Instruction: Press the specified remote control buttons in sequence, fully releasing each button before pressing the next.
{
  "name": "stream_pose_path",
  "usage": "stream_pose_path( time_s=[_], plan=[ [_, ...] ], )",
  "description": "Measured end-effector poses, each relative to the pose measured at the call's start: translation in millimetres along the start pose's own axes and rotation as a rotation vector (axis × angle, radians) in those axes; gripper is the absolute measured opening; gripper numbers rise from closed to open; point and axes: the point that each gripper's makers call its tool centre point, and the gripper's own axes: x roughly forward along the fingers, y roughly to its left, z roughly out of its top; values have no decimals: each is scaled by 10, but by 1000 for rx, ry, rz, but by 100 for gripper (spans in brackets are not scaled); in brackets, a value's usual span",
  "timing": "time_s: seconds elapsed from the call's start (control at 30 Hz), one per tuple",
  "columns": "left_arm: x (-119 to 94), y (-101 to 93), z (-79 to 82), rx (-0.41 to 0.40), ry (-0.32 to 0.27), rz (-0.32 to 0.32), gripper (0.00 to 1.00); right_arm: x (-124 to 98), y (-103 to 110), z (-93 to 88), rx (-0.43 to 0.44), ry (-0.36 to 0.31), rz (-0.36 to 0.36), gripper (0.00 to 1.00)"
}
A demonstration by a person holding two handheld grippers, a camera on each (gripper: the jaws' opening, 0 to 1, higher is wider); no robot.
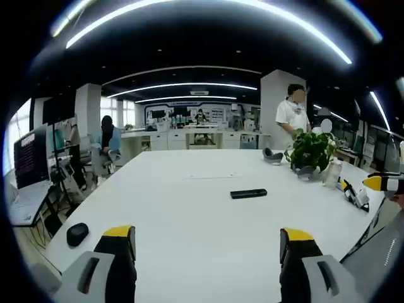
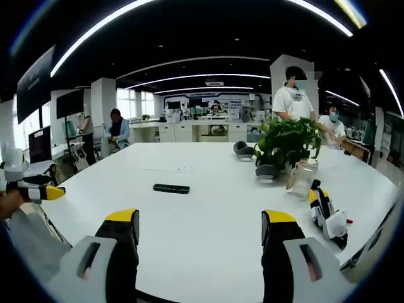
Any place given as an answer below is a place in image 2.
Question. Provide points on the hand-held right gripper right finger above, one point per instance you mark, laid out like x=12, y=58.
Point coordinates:
x=284, y=271

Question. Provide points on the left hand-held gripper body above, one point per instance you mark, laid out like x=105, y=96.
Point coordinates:
x=13, y=164

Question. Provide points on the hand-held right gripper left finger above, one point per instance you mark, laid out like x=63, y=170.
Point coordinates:
x=104, y=262

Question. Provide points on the black remote control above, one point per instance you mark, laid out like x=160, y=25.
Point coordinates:
x=171, y=188

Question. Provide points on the open laptop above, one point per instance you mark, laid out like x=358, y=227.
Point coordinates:
x=40, y=146

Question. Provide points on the grey mesh chair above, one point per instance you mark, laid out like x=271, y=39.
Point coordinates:
x=34, y=240

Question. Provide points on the spare hand-held gripper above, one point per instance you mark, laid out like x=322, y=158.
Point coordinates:
x=328, y=217

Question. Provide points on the clear glass jar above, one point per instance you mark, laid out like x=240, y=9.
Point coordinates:
x=303, y=180

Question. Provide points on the green potted plant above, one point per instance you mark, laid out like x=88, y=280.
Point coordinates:
x=287, y=139

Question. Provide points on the long ceiling light strip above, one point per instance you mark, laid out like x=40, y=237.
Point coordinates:
x=94, y=30

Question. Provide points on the white cabinet row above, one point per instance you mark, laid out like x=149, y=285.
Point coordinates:
x=189, y=129

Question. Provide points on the large dark wall screen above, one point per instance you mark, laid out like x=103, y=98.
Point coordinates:
x=34, y=85

